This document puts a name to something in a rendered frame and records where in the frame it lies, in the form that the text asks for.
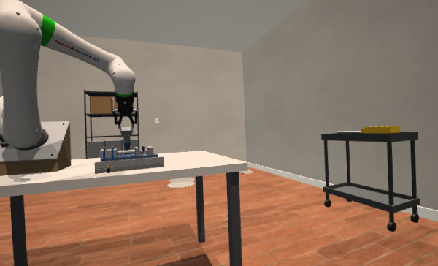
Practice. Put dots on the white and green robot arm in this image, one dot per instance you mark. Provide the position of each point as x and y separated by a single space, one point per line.
20 41

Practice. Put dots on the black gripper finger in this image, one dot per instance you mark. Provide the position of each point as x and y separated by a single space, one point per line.
115 116
131 119

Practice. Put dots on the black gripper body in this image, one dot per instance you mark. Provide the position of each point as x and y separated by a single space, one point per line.
125 108

